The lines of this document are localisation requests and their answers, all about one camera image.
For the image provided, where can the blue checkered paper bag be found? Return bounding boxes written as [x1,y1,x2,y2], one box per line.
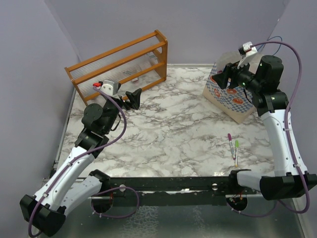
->
[202,52,256,123]

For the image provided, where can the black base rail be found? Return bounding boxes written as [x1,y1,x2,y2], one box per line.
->
[90,170,256,208]

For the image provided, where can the orange wooden rack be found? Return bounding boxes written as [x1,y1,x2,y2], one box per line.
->
[65,30,168,105]

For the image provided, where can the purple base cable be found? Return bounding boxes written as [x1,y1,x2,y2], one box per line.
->
[226,195,280,218]
[90,186,140,219]

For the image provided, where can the purple marker pen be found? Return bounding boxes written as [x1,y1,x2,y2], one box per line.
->
[227,133,235,160]

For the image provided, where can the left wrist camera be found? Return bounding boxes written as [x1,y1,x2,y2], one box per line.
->
[93,80,121,96]

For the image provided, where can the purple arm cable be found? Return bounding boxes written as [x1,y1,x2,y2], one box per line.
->
[27,85,128,238]
[252,41,312,214]

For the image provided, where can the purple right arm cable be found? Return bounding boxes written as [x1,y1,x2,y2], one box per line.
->
[252,41,312,214]

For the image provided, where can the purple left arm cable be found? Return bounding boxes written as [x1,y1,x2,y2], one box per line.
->
[27,85,128,238]

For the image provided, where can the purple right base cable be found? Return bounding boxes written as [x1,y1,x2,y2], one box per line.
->
[226,195,280,218]

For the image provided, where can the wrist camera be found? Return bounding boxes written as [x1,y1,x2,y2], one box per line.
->
[237,42,258,68]
[93,80,121,96]

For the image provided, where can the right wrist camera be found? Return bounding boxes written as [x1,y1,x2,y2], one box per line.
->
[237,42,258,68]

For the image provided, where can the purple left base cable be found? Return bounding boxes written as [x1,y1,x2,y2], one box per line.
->
[90,186,140,219]

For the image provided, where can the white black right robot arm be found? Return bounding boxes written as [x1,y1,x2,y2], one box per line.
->
[212,56,317,200]

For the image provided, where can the green marker pen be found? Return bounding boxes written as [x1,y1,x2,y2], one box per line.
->
[235,140,239,167]

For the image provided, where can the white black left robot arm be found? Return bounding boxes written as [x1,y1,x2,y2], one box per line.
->
[20,87,142,238]

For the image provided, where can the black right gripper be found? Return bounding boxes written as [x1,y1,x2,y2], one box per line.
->
[213,57,263,93]

